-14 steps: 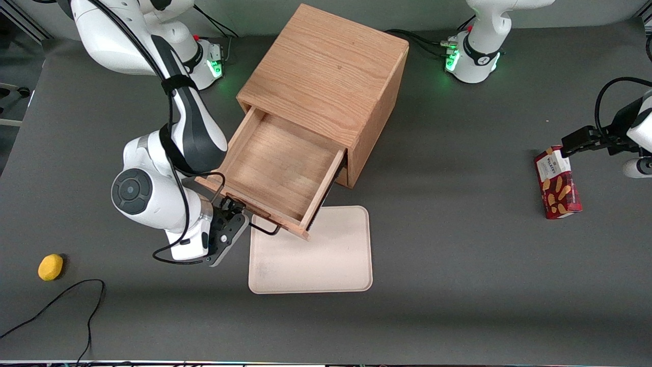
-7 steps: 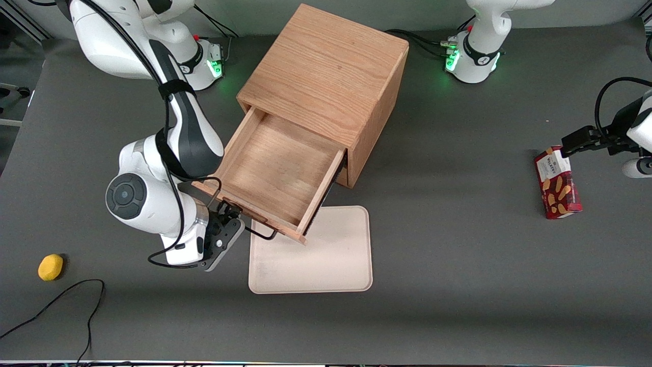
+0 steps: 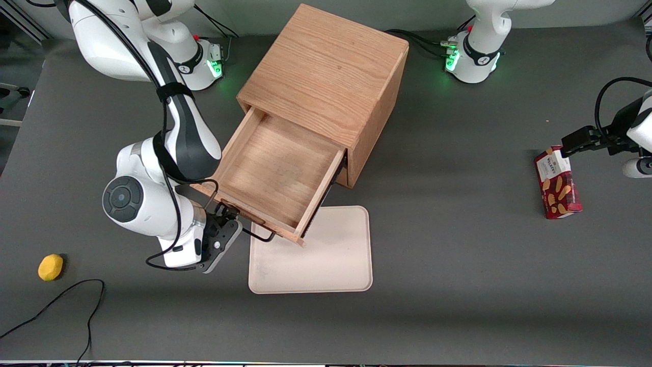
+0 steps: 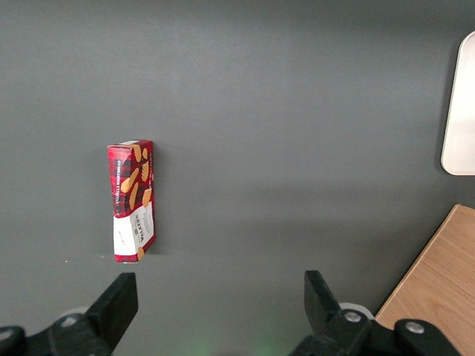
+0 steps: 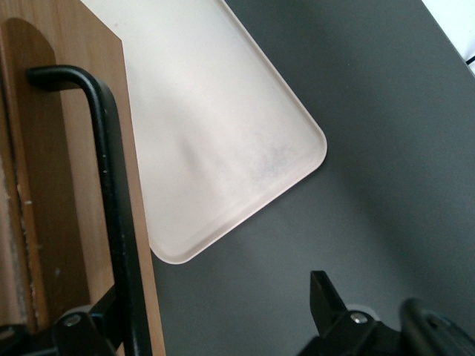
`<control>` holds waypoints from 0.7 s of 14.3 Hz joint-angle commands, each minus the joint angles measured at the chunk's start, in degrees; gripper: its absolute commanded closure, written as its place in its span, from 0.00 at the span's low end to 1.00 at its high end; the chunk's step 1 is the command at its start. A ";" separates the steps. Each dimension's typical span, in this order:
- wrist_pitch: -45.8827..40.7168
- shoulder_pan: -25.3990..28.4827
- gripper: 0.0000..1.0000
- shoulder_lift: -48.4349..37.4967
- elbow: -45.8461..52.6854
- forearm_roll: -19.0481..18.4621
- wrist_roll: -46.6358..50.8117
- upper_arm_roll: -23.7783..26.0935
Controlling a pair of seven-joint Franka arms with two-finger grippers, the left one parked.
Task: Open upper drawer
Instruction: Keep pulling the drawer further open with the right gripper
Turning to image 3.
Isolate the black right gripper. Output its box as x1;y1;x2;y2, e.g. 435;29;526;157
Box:
199;202;244;274

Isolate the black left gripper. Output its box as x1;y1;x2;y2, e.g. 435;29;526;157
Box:
561;97;643;158

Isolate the black metal drawer handle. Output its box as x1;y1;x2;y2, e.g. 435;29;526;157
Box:
216;201;277;243

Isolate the wooden drawer cabinet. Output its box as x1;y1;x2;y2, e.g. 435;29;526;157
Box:
236;4;410;189

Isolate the red shortbread cookie box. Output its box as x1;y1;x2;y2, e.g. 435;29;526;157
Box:
534;145;583;220

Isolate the beige plastic tray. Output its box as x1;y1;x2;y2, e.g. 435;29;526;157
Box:
248;205;373;295

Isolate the yellow lemon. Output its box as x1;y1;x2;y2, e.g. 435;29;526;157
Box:
38;254;64;281

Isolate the black caster leg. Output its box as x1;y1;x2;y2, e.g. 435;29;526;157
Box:
0;84;31;127

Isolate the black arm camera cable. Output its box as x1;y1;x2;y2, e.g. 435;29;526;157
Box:
71;0;221;272
594;76;652;146

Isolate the thin black table cable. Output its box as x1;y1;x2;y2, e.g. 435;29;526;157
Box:
0;279;105;365

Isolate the black base cable bundle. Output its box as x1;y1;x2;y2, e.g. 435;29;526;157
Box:
194;5;239;62
385;28;459;59

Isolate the grey metal frame rail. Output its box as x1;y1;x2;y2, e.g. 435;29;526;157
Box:
0;10;51;44

